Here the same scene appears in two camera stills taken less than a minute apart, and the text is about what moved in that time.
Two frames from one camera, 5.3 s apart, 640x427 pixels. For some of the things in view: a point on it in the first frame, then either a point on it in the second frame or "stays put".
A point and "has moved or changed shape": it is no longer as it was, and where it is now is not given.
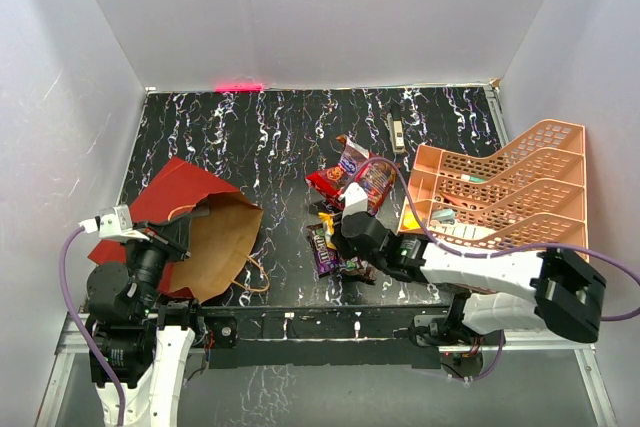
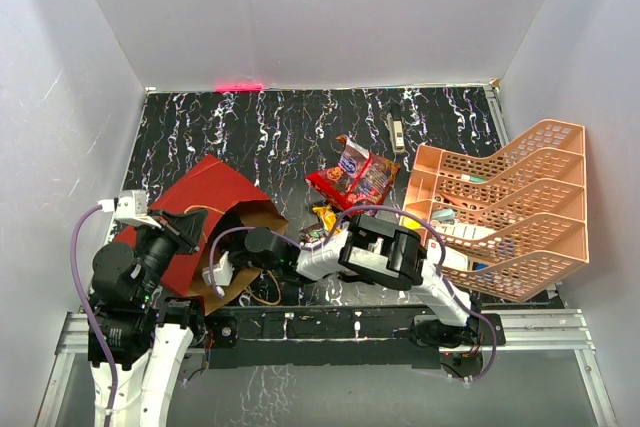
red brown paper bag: (220, 241) has moved or changed shape
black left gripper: (174, 232) stays put
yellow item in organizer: (410, 222) stays put
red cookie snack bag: (355, 165) stays put
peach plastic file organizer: (529, 189) stays put
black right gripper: (340, 240) → (237, 265)
